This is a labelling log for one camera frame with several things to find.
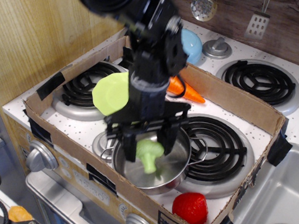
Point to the green toy broccoli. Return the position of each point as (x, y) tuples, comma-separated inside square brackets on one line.
[(147, 151)]

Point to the silver oven knob left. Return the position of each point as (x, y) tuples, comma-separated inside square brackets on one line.
[(40, 157)]

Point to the brown cardboard fence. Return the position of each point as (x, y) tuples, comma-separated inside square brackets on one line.
[(76, 146)]

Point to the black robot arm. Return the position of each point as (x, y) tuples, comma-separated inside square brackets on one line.
[(154, 28)]

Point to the back right black burner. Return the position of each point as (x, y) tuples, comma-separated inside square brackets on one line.
[(267, 81)]

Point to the silver oven door handle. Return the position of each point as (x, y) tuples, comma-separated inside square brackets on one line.
[(57, 198)]

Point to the silver sink basin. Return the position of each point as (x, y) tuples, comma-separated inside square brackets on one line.
[(274, 199)]

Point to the orange toy carrot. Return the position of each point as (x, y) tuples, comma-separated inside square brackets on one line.
[(178, 88)]

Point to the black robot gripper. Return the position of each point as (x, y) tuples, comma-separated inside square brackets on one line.
[(146, 110)]

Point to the black burner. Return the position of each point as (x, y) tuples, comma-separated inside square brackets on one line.
[(267, 81), (74, 99), (221, 157)]

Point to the light blue plastic bowl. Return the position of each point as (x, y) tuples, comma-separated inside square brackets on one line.
[(192, 46)]

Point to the front left black burner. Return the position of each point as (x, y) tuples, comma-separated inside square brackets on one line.
[(74, 99)]

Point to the front right black burner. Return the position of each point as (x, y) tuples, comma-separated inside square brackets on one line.
[(221, 157)]

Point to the orange object bottom left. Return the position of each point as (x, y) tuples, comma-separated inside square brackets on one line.
[(19, 214)]

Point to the hanging silver slotted spatula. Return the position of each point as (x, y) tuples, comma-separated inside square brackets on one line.
[(258, 23)]

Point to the silver stove top knob back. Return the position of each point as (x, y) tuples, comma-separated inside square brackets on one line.
[(217, 49)]

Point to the red toy strawberry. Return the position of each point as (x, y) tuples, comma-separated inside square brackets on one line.
[(191, 207)]

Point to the silver stove knob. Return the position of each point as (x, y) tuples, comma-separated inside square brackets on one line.
[(103, 147), (217, 49)]

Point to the stainless steel pan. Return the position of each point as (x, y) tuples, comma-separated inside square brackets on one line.
[(170, 170)]

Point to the light green plastic plate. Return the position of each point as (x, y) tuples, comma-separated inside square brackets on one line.
[(110, 94)]

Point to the silver stove top knob front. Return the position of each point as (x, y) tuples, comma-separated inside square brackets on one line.
[(103, 147)]

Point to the hanging silver strainer ladle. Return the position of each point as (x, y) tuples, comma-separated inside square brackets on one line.
[(203, 10)]

